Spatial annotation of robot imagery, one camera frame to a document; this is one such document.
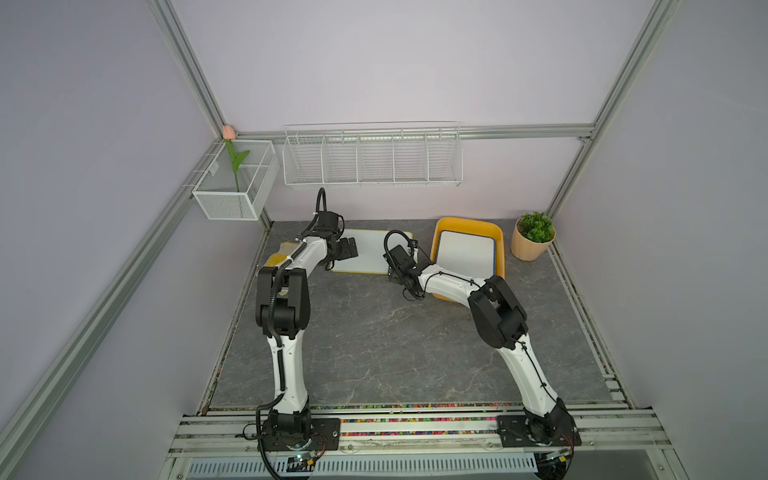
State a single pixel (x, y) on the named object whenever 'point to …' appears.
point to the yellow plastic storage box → (474, 227)
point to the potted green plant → (532, 234)
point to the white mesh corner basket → (239, 181)
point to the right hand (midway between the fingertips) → (400, 268)
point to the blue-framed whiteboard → (473, 255)
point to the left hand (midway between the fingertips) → (345, 252)
